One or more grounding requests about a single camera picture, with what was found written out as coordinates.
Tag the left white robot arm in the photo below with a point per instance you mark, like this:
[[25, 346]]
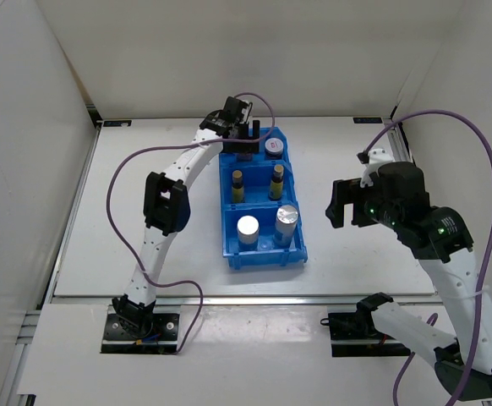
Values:
[[166, 207]]

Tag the blue three-compartment plastic bin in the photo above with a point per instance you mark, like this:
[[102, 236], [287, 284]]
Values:
[[257, 174]]

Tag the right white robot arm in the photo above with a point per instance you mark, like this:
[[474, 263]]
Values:
[[462, 361]]

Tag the left black corner label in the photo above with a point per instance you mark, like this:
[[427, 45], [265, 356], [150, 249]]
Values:
[[117, 123]]

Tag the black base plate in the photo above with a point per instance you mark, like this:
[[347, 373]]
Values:
[[351, 340], [158, 337]]

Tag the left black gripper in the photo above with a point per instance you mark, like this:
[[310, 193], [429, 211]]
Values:
[[243, 147]]

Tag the small yellow-label bottle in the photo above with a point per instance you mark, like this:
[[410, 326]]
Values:
[[237, 194], [276, 186]]

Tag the silver-top white canister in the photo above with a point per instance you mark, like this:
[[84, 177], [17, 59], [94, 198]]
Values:
[[248, 232], [287, 217]]

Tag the right black corner label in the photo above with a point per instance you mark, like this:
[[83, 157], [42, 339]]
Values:
[[367, 120]]

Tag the white-lid spice jar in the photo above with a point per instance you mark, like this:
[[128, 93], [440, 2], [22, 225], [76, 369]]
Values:
[[274, 148], [244, 157]]

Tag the left aluminium rail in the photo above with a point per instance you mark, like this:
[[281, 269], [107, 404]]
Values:
[[62, 248]]

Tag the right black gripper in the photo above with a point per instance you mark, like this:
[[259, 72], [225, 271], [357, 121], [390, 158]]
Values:
[[346, 192]]

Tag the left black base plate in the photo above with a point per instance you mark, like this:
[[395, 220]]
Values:
[[158, 337]]

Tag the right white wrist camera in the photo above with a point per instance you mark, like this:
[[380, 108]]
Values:
[[373, 160]]

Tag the black corner label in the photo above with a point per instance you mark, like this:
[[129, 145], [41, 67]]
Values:
[[367, 120], [117, 123]]

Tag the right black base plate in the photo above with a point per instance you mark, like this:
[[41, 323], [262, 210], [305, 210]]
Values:
[[351, 340]]

